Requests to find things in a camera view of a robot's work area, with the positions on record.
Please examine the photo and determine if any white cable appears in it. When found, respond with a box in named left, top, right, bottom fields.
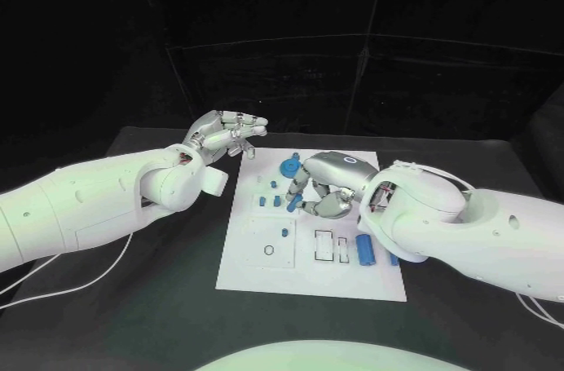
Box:
left=392, top=159, right=477, bottom=192
left=0, top=253, right=60, bottom=295
left=515, top=293, right=564, bottom=330
left=529, top=296, right=564, bottom=325
left=0, top=232, right=134, bottom=310

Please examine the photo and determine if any white task board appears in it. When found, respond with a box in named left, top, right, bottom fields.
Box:
left=215, top=147, right=408, bottom=303

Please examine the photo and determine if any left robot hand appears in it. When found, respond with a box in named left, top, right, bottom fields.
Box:
left=180, top=109, right=270, bottom=166

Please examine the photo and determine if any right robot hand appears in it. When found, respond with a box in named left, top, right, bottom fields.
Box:
left=284, top=151, right=381, bottom=220

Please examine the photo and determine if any blue gear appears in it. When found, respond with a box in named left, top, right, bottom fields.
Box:
left=278, top=152, right=303, bottom=179

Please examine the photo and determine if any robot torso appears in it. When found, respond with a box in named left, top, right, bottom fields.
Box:
left=193, top=339, right=472, bottom=371

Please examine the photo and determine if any long blue cylinder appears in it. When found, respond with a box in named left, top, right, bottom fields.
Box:
left=355, top=233, right=376, bottom=267

